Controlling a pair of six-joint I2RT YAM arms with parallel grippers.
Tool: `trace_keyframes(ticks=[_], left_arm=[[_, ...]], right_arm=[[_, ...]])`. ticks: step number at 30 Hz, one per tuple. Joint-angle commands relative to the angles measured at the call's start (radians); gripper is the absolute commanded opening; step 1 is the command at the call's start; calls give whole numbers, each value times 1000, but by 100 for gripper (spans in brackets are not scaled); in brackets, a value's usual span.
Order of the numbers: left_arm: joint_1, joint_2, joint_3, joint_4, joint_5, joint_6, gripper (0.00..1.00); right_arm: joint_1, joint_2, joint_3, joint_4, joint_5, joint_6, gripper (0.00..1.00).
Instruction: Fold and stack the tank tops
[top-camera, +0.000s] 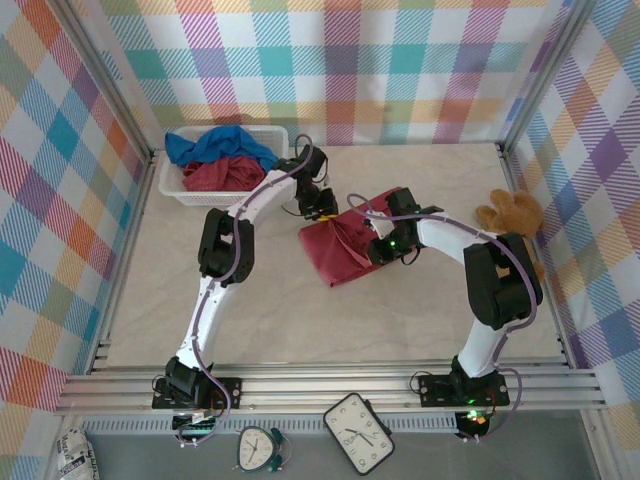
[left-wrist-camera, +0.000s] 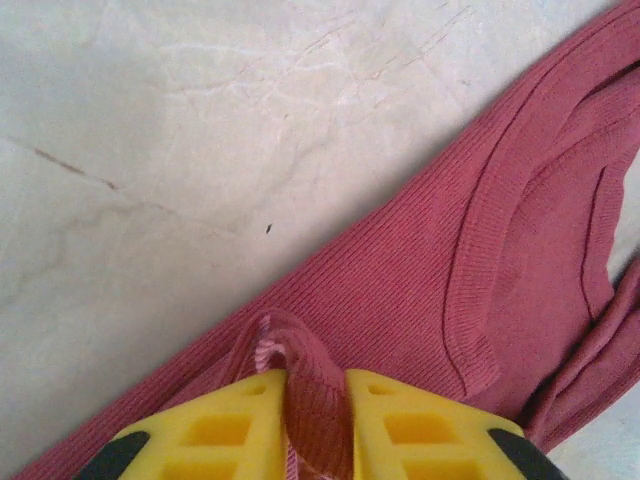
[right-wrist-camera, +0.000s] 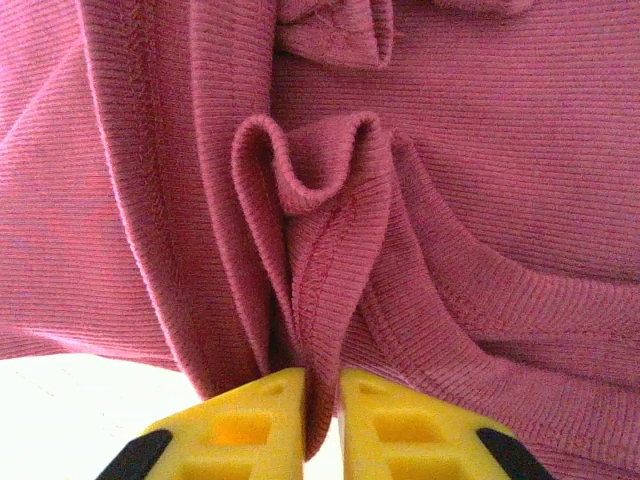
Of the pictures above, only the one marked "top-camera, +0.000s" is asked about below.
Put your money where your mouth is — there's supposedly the red ribbed tank top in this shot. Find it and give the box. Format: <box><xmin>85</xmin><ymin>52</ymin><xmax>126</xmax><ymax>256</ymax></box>
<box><xmin>298</xmin><ymin>186</ymin><xmax>426</xmax><ymax>290</ymax></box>
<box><xmin>181</xmin><ymin>155</ymin><xmax>267</xmax><ymax>194</ymax></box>

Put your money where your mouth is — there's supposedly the blue ribbed tank top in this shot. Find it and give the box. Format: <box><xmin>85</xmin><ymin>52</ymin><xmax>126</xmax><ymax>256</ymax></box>
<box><xmin>165</xmin><ymin>125</ymin><xmax>281</xmax><ymax>174</ymax></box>

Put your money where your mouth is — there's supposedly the brown teddy bear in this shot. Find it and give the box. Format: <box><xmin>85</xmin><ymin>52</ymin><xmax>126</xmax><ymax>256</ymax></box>
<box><xmin>474</xmin><ymin>188</ymin><xmax>548</xmax><ymax>282</ymax></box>

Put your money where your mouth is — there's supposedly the white plastic basket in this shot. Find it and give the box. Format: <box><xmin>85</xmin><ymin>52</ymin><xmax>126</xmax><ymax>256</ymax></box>
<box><xmin>158</xmin><ymin>125</ymin><xmax>291</xmax><ymax>209</ymax></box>

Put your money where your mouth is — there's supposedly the small green alarm clock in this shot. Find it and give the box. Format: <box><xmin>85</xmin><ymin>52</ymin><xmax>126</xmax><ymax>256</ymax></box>
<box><xmin>231</xmin><ymin>425</ymin><xmax>292</xmax><ymax>474</ymax></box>

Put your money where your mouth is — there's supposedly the printed newspaper bundle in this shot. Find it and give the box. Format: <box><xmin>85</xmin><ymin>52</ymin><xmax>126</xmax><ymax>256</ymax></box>
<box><xmin>53</xmin><ymin>427</ymin><xmax>100</xmax><ymax>480</ymax></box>

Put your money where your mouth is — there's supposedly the aluminium side rail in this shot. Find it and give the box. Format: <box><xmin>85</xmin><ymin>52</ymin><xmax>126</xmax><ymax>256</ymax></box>
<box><xmin>87</xmin><ymin>149</ymin><xmax>164</xmax><ymax>374</ymax></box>
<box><xmin>496</xmin><ymin>143</ymin><xmax>575</xmax><ymax>369</ymax></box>

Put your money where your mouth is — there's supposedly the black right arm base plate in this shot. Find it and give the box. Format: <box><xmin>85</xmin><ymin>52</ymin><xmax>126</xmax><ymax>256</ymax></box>
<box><xmin>417</xmin><ymin>373</ymin><xmax>512</xmax><ymax>408</ymax></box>

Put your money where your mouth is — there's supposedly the wide aluminium base rail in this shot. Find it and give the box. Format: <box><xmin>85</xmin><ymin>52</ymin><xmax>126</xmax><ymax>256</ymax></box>
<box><xmin>54</xmin><ymin>361</ymin><xmax>609</xmax><ymax>417</ymax></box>

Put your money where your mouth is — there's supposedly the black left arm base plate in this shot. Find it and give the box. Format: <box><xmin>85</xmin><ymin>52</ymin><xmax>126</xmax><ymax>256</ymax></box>
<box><xmin>151</xmin><ymin>375</ymin><xmax>244</xmax><ymax>412</ymax></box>

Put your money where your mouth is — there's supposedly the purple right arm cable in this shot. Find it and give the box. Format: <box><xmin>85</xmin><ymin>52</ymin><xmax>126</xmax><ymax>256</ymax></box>
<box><xmin>346</xmin><ymin>193</ymin><xmax>545</xmax><ymax>444</ymax></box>

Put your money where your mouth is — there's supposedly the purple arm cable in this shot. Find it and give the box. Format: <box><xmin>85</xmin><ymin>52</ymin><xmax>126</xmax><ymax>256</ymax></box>
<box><xmin>172</xmin><ymin>133</ymin><xmax>329</xmax><ymax>449</ymax></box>
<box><xmin>346</xmin><ymin>193</ymin><xmax>545</xmax><ymax>444</ymax></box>

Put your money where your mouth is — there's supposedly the black square wall clock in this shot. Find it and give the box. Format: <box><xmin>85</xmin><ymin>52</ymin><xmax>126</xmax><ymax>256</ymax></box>
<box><xmin>322</xmin><ymin>391</ymin><xmax>397</xmax><ymax>477</ymax></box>

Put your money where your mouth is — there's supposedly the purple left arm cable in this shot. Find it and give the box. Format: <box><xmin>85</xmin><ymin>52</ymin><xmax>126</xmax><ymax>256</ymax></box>
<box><xmin>172</xmin><ymin>133</ymin><xmax>329</xmax><ymax>449</ymax></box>

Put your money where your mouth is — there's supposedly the aluminium frame post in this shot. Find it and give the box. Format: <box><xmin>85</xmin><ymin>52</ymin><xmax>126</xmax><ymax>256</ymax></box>
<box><xmin>58</xmin><ymin>0</ymin><xmax>160</xmax><ymax>159</ymax></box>
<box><xmin>497</xmin><ymin>0</ymin><xmax>599</xmax><ymax>159</ymax></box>

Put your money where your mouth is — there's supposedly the grey perforated cable duct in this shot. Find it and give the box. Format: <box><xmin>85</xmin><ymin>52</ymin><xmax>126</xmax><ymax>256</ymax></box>
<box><xmin>82</xmin><ymin>417</ymin><xmax>459</xmax><ymax>435</ymax></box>

